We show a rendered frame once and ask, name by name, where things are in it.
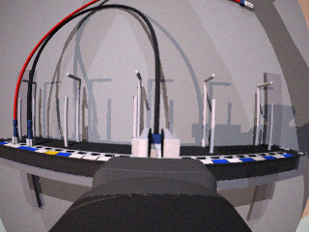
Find black cable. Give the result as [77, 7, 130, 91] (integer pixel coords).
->
[27, 4, 160, 134]

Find white cable plug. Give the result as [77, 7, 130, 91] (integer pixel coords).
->
[151, 133, 161, 159]
[239, 0, 254, 10]

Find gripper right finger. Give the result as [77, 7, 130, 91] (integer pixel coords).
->
[160, 129, 181, 159]

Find red cable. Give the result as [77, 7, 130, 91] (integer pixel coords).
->
[13, 0, 99, 128]

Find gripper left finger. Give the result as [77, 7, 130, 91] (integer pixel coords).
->
[132, 128, 152, 158]

